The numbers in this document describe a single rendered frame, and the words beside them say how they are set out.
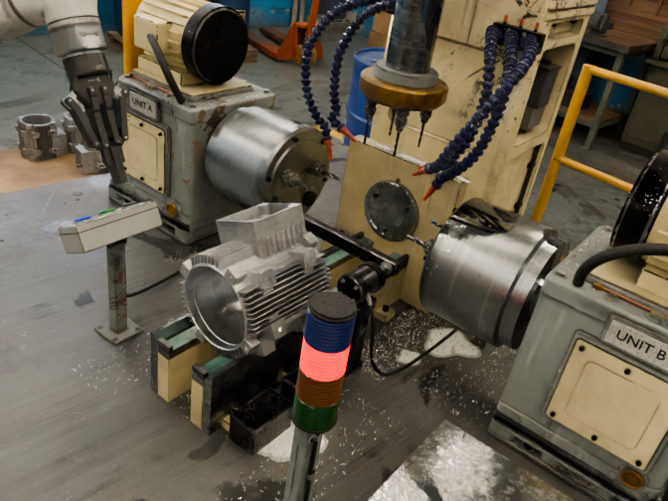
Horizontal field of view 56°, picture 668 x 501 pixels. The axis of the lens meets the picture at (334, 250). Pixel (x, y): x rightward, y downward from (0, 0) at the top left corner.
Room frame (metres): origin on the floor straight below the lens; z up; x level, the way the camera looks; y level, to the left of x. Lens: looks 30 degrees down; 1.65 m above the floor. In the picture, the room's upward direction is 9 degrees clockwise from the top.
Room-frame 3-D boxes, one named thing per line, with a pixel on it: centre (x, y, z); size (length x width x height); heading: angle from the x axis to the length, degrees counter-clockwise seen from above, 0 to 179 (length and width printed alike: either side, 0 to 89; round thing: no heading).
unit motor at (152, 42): (1.56, 0.48, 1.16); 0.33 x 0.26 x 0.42; 56
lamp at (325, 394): (0.62, -0.01, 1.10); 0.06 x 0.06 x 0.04
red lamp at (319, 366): (0.62, -0.01, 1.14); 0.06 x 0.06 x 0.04
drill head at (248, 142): (1.43, 0.23, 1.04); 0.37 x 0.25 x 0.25; 56
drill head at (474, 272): (1.05, -0.34, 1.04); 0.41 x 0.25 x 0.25; 56
